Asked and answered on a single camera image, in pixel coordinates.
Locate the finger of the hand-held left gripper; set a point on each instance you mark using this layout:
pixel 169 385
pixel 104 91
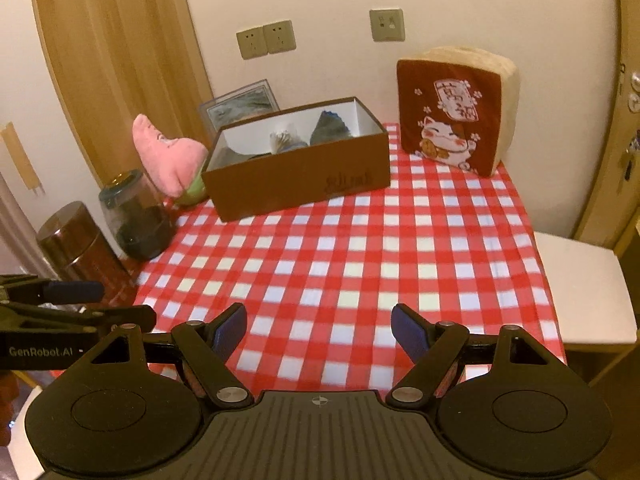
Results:
pixel 75 290
pixel 100 316

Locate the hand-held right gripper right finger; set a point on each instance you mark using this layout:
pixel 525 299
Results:
pixel 407 327

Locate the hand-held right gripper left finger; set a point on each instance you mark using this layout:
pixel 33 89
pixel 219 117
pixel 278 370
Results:
pixel 231 325

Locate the brown cardboard box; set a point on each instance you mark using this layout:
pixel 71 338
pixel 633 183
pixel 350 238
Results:
pixel 300 180

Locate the striped knitted sock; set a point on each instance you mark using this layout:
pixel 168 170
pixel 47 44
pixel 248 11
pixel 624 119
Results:
pixel 285 141

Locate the grey sock with blue cuff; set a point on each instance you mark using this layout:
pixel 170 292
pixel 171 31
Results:
pixel 330 127

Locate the brown metallic canister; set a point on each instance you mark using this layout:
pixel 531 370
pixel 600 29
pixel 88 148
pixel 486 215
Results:
pixel 80 250

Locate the red white checkered tablecloth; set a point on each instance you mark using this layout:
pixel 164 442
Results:
pixel 350 260

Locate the glass jar with green lid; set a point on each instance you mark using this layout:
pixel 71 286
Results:
pixel 135 220

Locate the pink star plush toy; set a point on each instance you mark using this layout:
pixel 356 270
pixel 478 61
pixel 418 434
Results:
pixel 170 160

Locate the white wooden chair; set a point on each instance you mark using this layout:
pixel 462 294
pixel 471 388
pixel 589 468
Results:
pixel 585 290

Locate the brown lucky cat cushion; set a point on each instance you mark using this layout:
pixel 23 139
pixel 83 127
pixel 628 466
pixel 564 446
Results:
pixel 450 115

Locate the framed grey picture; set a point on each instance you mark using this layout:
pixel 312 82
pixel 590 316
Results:
pixel 245 102

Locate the wooden door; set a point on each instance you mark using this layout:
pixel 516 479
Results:
pixel 615 160

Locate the beige wall tape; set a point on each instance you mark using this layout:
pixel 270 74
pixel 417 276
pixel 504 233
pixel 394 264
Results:
pixel 19 157

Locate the wooden wall panel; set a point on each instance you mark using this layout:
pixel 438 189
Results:
pixel 125 50

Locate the beige wall data socket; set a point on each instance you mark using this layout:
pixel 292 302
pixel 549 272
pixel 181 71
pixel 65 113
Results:
pixel 386 25

